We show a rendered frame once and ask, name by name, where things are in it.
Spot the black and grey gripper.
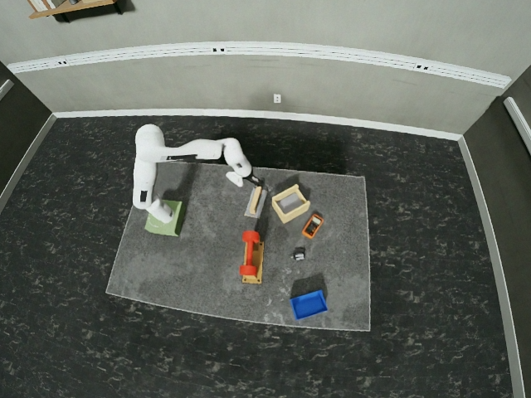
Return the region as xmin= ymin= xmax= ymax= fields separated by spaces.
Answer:
xmin=242 ymin=167 xmax=261 ymax=187

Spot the blue box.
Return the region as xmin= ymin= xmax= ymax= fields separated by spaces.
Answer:
xmin=291 ymin=290 xmax=328 ymax=320

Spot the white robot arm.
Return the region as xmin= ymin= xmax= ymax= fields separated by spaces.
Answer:
xmin=133 ymin=124 xmax=251 ymax=223

